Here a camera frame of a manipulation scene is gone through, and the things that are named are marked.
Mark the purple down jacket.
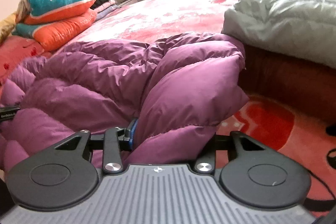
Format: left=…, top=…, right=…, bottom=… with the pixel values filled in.
left=1, top=33, right=248, bottom=172

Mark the light green quilted jacket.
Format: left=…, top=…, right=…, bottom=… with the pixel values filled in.
left=222, top=0, right=335, bottom=68

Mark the pink heart-print pillow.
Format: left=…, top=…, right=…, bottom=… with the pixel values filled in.
left=0, top=36, right=52, bottom=86

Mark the folded clothes stack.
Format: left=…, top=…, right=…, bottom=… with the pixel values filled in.
left=90, top=0, right=118, bottom=21

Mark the yellow floral pillow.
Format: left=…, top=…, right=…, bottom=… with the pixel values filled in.
left=0, top=12, right=17, bottom=44

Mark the orange teal folded quilt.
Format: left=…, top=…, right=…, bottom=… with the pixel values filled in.
left=12, top=0, right=97, bottom=52

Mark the dark red jacket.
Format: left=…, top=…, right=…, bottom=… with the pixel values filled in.
left=239, top=45, right=335, bottom=124

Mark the pink heart-print bed cover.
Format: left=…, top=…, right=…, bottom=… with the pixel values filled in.
left=58, top=0, right=335, bottom=216

